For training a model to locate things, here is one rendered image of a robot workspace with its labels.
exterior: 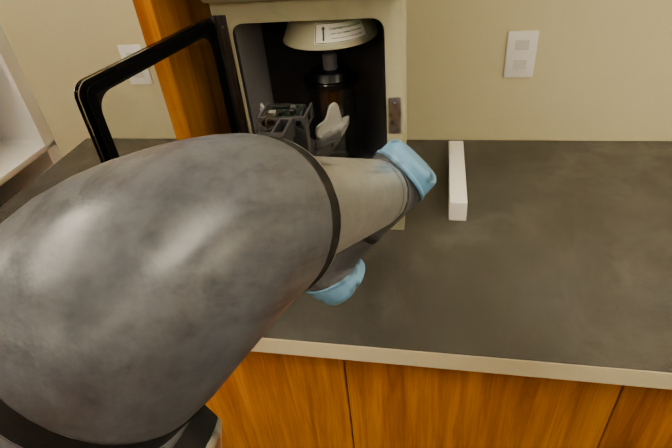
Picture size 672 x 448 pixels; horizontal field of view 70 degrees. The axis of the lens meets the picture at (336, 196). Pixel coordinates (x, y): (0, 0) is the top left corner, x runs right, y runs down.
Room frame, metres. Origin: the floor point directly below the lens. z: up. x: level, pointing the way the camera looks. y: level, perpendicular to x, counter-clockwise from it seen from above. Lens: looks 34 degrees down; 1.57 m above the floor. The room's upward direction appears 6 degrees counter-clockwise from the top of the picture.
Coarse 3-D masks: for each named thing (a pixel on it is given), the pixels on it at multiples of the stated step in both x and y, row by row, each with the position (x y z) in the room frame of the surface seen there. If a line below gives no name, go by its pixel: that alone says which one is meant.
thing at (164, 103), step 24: (192, 24) 0.79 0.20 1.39; (144, 48) 0.68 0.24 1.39; (192, 48) 0.77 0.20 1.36; (96, 72) 0.59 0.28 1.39; (144, 72) 0.66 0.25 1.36; (168, 72) 0.70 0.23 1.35; (192, 72) 0.75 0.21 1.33; (216, 72) 0.81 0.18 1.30; (120, 96) 0.61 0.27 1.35; (144, 96) 0.65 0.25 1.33; (168, 96) 0.69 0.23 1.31; (192, 96) 0.74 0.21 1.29; (216, 96) 0.79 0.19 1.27; (120, 120) 0.60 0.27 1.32; (144, 120) 0.63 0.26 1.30; (168, 120) 0.68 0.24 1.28; (192, 120) 0.72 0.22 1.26; (216, 120) 0.78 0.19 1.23; (96, 144) 0.55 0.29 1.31; (120, 144) 0.58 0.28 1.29; (144, 144) 0.62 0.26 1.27
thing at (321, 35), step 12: (288, 24) 0.90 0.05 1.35; (300, 24) 0.86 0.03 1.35; (312, 24) 0.85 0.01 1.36; (324, 24) 0.84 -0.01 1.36; (336, 24) 0.84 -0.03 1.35; (348, 24) 0.84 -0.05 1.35; (360, 24) 0.85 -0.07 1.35; (372, 24) 0.89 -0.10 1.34; (288, 36) 0.88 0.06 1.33; (300, 36) 0.85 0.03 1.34; (312, 36) 0.84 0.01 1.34; (324, 36) 0.83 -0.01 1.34; (336, 36) 0.83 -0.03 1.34; (348, 36) 0.83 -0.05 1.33; (360, 36) 0.84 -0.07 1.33; (372, 36) 0.86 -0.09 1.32; (300, 48) 0.84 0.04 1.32; (312, 48) 0.83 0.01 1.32; (324, 48) 0.82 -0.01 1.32; (336, 48) 0.82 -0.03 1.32
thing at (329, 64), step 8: (328, 56) 0.89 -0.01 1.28; (336, 56) 0.90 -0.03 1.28; (320, 64) 0.93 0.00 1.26; (328, 64) 0.89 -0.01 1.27; (336, 64) 0.90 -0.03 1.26; (344, 64) 0.92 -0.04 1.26; (312, 72) 0.89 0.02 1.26; (320, 72) 0.89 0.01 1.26; (328, 72) 0.88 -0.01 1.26; (336, 72) 0.88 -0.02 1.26; (344, 72) 0.88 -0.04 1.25; (352, 72) 0.89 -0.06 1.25; (312, 80) 0.88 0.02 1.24; (320, 80) 0.87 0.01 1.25; (328, 80) 0.86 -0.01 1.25; (336, 80) 0.86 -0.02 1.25; (344, 80) 0.87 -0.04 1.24
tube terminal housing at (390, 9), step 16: (272, 0) 0.83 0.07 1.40; (288, 0) 0.82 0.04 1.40; (304, 0) 0.82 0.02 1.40; (320, 0) 0.81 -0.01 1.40; (336, 0) 0.80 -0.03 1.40; (352, 0) 0.80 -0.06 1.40; (368, 0) 0.79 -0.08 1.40; (384, 0) 0.79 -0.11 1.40; (400, 0) 0.78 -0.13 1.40; (240, 16) 0.84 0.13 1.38; (256, 16) 0.84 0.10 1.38; (272, 16) 0.83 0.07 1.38; (288, 16) 0.82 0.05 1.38; (304, 16) 0.82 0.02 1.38; (320, 16) 0.81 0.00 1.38; (336, 16) 0.81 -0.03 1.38; (352, 16) 0.80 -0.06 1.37; (368, 16) 0.79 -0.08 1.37; (384, 16) 0.79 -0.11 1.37; (400, 16) 0.78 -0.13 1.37; (384, 32) 0.79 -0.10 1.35; (400, 32) 0.78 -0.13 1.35; (400, 48) 0.78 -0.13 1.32; (400, 64) 0.78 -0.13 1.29; (240, 80) 0.85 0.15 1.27; (400, 80) 0.78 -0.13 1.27; (400, 96) 0.78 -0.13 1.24; (400, 224) 0.78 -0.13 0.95
